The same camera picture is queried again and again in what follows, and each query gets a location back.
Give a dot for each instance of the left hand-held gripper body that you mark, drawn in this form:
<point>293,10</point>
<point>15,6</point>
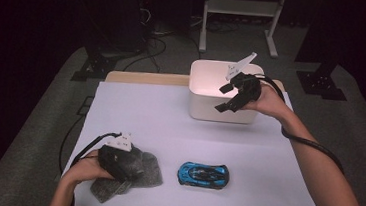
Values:
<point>115,160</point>

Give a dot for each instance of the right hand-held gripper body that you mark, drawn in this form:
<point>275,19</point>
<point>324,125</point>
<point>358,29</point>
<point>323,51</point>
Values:
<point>247,88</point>

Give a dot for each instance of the white plastic bin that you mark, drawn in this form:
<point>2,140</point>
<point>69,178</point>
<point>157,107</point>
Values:
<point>204,108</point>

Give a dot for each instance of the grey fuzzy cloth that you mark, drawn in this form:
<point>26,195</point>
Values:
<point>151,174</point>

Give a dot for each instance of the blue toy car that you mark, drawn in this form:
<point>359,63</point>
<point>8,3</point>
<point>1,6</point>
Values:
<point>203,175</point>

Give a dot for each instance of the person's right hand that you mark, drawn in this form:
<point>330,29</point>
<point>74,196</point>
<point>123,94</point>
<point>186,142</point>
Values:
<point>269,102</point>

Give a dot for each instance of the person's left hand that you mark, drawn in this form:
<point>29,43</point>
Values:
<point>86,171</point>

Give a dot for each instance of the white table mat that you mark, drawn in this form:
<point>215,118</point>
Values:
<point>169,125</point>

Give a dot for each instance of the black stand base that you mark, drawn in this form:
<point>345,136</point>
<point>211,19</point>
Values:
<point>95,65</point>
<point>321,85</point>

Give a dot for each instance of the wooden table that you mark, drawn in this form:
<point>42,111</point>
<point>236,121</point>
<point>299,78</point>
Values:
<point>146,78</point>

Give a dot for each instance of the white metal stand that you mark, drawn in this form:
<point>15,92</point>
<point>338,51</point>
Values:
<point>241,7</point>

